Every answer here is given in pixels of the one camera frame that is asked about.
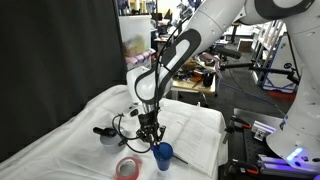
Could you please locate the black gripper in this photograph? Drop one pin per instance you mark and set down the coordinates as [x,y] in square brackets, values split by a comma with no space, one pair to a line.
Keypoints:
[148,121]

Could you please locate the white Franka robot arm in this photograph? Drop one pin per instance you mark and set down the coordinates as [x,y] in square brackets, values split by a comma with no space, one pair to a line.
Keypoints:
[306,116]

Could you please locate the blue plastic cup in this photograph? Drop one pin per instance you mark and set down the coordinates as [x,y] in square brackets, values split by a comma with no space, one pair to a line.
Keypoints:
[163,160]

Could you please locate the open book white pages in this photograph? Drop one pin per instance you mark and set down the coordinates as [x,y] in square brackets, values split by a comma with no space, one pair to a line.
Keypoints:
[200,143]

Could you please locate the red tape roll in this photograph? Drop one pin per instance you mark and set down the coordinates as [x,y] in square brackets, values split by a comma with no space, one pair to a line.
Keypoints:
[118,166]

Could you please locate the cluttered wooden desk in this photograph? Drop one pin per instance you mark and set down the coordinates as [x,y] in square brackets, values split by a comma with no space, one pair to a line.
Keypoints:
[196,83]

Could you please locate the black mug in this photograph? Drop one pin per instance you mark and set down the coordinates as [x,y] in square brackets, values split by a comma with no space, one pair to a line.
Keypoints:
[208,80]

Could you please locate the pink foam roll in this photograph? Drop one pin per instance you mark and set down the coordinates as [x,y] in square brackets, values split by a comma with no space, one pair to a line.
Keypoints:
[140,56]

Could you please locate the black orange bar clamp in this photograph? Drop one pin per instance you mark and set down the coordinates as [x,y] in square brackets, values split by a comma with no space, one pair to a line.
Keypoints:
[238,123]
[243,168]

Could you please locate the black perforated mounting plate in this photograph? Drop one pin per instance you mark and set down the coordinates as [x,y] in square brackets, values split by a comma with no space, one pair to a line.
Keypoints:
[240,150]

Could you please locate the white table cloth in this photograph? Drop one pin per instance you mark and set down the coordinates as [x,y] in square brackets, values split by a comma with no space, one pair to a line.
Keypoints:
[66,156]

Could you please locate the translucent storage bin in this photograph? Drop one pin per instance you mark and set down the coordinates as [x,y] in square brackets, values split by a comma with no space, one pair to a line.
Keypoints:
[135,31]

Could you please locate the black curtain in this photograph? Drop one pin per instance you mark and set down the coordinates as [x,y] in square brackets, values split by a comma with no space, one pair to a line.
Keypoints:
[50,66]

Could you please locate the brown cardboard box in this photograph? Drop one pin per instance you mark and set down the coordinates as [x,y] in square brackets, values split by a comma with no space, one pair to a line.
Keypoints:
[245,45]

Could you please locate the white shelving rack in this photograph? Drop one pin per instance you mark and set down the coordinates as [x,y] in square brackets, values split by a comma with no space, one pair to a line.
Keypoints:
[266,33]

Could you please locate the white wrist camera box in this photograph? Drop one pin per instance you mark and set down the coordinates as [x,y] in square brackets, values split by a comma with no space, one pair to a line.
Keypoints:
[134,111]

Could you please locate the aluminium extrusion rail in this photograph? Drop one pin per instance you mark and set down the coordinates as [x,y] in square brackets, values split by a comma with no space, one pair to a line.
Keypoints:
[263,130]
[283,165]

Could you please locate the whiteboard with blue frame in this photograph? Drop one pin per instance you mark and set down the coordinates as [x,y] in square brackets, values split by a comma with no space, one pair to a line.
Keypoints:
[283,60]

